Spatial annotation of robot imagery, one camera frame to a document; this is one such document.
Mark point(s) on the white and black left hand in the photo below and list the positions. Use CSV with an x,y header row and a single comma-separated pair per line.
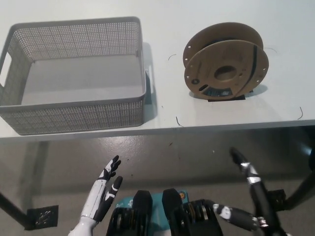
x,y
96,196

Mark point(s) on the black right hand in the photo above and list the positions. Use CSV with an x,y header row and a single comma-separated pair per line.
x,y
261,194

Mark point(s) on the cardboard filament spool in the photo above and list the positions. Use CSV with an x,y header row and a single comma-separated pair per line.
x,y
201,71

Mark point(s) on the black filament scrap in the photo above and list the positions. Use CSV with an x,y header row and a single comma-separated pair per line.
x,y
172,56
301,114
272,49
177,121

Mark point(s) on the black table leg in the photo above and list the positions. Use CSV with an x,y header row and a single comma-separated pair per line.
x,y
14,209
302,189

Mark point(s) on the black and teal robot torso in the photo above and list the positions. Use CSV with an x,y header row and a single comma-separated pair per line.
x,y
172,211

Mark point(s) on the grey perforated basket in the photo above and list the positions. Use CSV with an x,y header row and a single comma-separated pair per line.
x,y
73,115

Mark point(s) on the black tape patch on table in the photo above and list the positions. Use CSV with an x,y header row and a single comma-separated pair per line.
x,y
221,99

